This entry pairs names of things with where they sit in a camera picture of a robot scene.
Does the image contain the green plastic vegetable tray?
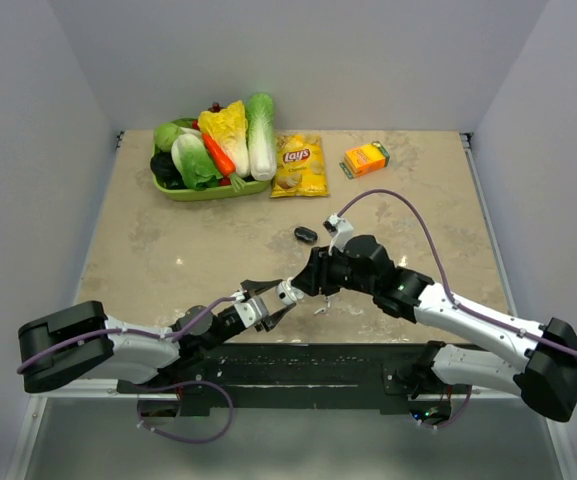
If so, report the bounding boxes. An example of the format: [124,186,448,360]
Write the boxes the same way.
[152,146,271,202]

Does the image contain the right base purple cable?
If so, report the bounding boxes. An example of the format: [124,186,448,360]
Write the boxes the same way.
[416,384,472,431]

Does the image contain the yellow toy cabbage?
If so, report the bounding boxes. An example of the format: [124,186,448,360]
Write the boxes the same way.
[198,100,250,178]

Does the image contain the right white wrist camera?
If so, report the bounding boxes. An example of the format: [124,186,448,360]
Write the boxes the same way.
[323,214,354,255]

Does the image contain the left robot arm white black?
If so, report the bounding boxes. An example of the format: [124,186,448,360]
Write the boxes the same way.
[17,279,304,394]

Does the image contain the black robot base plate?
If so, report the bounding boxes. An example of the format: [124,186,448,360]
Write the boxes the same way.
[118,343,467,416]

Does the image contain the yellow Lays chips bag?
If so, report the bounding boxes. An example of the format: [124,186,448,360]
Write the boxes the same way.
[271,133,329,198]

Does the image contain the black earbud charging case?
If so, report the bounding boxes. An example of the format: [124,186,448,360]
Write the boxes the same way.
[294,226,318,245]

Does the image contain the dark red toy grapes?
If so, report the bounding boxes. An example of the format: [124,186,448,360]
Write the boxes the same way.
[209,102,222,113]

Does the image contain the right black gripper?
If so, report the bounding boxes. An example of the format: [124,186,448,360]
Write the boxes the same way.
[291,243,377,297]

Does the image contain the tall green napa cabbage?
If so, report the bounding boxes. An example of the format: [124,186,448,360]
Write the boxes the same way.
[245,93,277,181]

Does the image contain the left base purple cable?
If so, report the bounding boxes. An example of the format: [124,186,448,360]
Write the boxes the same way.
[136,379,237,444]

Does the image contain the green white bok choy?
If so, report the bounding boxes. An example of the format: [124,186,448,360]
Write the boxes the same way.
[171,134,222,191]

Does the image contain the round green cabbage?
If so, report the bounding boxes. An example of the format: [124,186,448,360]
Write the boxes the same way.
[153,123,184,153]

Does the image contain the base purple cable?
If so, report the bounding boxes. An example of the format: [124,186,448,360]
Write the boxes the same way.
[416,384,472,431]
[136,379,237,444]

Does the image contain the orange green carton box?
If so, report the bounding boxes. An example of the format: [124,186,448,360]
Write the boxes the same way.
[340,141,390,179]

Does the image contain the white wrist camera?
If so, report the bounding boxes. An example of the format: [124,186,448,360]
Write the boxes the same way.
[233,291,269,331]
[323,214,354,255]

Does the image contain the orange toy carrot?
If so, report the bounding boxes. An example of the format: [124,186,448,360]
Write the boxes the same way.
[202,133,246,192]

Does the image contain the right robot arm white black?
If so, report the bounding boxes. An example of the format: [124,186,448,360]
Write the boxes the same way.
[292,235,577,422]

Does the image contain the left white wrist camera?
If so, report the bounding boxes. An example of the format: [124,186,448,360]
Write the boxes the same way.
[233,291,269,331]

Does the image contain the white earbud charging case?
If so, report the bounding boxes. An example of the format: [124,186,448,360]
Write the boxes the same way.
[276,277,304,306]

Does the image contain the dark green toy vegetable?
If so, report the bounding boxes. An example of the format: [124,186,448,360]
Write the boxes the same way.
[150,152,186,190]

